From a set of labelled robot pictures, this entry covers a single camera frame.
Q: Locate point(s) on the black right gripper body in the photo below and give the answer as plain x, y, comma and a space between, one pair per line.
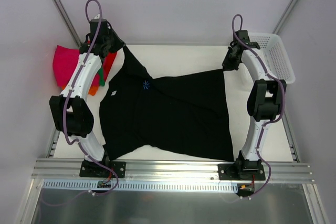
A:
229, 62

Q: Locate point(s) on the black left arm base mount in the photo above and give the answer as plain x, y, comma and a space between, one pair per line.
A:
92, 170

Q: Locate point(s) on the aluminium front rail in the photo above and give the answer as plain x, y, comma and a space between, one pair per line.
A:
173, 171

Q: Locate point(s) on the orange folded t shirt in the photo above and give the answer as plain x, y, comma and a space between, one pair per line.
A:
92, 90

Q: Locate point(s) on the right aluminium corner post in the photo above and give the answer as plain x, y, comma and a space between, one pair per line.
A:
285, 16

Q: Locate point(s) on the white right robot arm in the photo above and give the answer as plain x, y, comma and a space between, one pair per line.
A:
266, 102

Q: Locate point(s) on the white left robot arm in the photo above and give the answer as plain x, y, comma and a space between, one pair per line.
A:
70, 111

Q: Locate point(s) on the left aluminium corner post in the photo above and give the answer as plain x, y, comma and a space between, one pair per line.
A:
67, 21

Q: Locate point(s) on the red folded t shirt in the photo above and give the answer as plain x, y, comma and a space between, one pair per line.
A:
107, 64

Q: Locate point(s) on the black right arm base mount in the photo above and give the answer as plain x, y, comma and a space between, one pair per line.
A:
242, 169

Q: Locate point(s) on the white plastic basket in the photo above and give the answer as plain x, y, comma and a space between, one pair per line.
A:
274, 56

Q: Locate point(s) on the black t shirt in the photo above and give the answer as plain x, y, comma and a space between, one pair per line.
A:
185, 114

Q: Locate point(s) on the white slotted cable duct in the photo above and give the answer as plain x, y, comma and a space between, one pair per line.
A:
218, 187

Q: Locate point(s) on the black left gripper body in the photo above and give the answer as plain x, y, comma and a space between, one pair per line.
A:
115, 43

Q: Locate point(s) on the aluminium corner post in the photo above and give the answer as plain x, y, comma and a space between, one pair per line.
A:
67, 21
285, 16

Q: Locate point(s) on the magenta folded t shirt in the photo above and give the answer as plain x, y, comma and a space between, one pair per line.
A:
64, 63

